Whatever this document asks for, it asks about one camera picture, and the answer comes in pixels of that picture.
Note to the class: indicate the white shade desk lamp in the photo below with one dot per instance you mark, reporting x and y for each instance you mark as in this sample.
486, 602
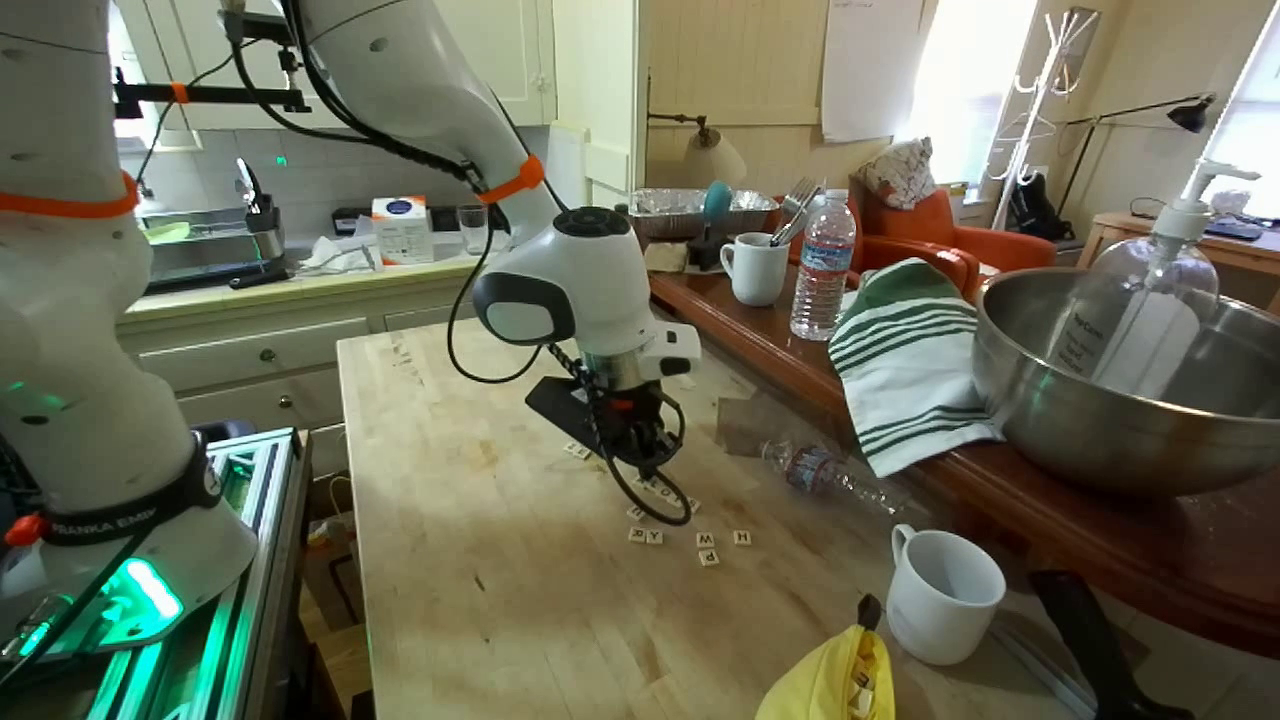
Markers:
718, 156

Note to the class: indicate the clear plastic water bottle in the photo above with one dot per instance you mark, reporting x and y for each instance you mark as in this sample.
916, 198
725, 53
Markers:
823, 281

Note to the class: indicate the white wall cabinets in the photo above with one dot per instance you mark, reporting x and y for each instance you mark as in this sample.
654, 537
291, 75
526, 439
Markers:
520, 53

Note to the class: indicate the cream letter tile R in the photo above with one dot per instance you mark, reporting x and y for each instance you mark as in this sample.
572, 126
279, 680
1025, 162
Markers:
636, 532

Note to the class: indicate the cream letter tile W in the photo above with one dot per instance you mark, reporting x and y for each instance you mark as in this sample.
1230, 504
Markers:
708, 556

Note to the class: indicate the green striped white towel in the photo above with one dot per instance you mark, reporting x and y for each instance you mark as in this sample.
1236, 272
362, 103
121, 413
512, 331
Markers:
904, 374

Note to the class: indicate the cream letter tile Y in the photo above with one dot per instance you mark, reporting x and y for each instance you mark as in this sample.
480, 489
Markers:
654, 537

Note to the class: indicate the clear pump soap bottle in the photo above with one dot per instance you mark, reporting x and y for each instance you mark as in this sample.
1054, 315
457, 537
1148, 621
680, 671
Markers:
1146, 335

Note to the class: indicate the black countertop appliance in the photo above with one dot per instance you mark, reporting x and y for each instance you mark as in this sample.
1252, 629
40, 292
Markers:
263, 222

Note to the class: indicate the metal dish tray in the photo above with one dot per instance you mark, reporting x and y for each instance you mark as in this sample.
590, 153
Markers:
203, 245

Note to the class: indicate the metal spoon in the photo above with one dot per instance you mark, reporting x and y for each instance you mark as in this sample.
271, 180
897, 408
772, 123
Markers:
791, 227

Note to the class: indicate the brown cardboard box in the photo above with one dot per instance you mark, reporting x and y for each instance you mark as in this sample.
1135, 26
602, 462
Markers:
330, 586

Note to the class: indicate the white rag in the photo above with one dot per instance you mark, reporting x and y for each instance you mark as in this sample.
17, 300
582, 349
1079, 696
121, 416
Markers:
346, 253

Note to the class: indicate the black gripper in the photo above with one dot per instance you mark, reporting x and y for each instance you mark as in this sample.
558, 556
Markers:
625, 400

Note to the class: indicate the orange armchair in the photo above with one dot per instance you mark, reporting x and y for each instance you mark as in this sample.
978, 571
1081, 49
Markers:
995, 245

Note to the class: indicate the dark wooden table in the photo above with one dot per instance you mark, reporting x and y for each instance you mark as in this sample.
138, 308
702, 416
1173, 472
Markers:
1203, 560

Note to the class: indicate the black camera boom rod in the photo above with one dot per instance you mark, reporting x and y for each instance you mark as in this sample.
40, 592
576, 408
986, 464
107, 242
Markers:
215, 96

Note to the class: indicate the large white mug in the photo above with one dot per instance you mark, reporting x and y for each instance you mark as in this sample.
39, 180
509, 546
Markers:
757, 272

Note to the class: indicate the light wooden desk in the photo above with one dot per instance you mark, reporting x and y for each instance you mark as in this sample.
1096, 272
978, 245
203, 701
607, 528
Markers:
1203, 260

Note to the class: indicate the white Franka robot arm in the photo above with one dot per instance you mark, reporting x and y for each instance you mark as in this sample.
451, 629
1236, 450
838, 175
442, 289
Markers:
83, 335

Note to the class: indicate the white kitchen counter cabinet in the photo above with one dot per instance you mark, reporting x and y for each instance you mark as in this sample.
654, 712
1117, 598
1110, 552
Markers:
265, 363

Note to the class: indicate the white wall poster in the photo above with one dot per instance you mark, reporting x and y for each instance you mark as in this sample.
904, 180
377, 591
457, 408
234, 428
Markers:
864, 67

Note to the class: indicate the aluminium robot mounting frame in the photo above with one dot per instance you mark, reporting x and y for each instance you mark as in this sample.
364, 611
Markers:
241, 602

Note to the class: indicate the white wipes tub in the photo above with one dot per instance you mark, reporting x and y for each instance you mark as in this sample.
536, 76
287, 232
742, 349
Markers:
400, 227

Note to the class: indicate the crushed clear plastic bottle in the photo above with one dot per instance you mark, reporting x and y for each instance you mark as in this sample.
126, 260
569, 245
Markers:
815, 464

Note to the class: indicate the white coat rack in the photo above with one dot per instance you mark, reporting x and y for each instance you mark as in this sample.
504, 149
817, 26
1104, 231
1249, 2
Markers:
1054, 83

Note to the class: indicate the black bag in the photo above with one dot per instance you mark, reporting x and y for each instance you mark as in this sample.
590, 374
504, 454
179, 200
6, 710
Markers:
1032, 205

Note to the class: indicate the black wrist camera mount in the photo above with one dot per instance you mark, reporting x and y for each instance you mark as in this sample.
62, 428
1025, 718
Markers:
561, 405

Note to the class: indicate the yellow fabric tile bag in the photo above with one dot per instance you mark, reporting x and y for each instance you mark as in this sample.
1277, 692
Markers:
815, 684

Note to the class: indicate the large steel mixing bowl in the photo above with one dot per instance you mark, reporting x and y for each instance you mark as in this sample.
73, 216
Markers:
1135, 445

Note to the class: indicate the small white mug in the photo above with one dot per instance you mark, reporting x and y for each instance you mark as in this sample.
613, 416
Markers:
940, 615

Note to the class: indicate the black desk lamp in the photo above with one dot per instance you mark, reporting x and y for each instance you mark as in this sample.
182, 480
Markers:
1135, 115

